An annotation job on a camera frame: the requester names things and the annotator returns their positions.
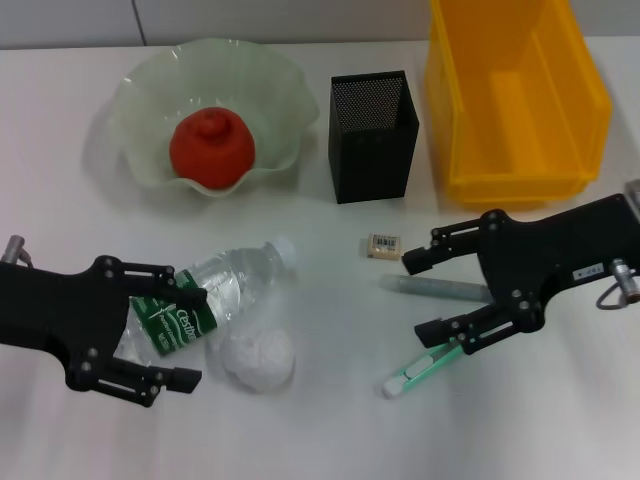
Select red-orange fruit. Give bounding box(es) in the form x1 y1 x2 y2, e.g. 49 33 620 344
168 106 258 190

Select left arm cable with plug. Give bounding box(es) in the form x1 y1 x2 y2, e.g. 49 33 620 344
0 233 31 266

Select white paper ball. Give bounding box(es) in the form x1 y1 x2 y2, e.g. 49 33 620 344
207 327 296 395

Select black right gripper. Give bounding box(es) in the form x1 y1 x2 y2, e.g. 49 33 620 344
402 192 640 356

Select wavy green glass fruit plate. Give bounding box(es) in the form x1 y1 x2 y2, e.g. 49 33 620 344
107 38 322 199

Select yellow plastic bin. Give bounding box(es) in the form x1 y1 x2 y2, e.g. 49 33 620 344
424 0 614 210

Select green utility knife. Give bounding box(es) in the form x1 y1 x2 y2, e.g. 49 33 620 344
382 339 474 400

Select arm cable with plug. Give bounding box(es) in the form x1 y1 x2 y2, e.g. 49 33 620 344
0 233 31 266
594 257 640 312

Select black mesh pen holder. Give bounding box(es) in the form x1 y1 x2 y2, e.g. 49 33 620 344
328 69 420 205

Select beige eraser with barcode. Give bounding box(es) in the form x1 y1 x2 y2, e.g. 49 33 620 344
359 232 404 261

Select right arm cable with plug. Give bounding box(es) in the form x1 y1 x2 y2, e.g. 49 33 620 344
594 257 640 312

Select grey marker pen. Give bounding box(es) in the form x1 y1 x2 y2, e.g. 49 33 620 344
378 272 494 304

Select clear water bottle green label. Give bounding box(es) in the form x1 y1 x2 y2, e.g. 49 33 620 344
112 235 300 366

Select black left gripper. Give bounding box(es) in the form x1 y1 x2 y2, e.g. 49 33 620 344
0 254 209 409

